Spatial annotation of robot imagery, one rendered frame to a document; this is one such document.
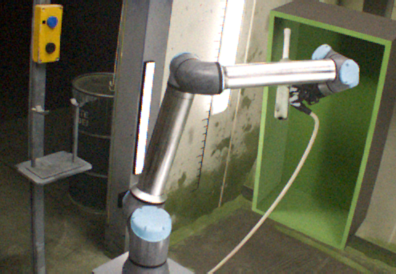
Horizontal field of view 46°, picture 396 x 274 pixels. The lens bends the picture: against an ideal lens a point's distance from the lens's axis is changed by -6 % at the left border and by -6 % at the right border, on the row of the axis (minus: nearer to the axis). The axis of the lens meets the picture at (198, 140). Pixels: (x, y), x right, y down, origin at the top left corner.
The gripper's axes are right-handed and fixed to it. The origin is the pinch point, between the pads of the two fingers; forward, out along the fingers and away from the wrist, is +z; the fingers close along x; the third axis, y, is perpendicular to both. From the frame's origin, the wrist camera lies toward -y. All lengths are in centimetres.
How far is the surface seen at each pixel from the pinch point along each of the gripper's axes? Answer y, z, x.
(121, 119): -36, 84, -2
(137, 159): -21, 85, -20
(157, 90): -27, 68, 14
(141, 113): -32, 70, -1
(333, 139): 65, 22, 11
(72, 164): -58, 80, -38
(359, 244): 150, 58, -28
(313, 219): 77, 43, -31
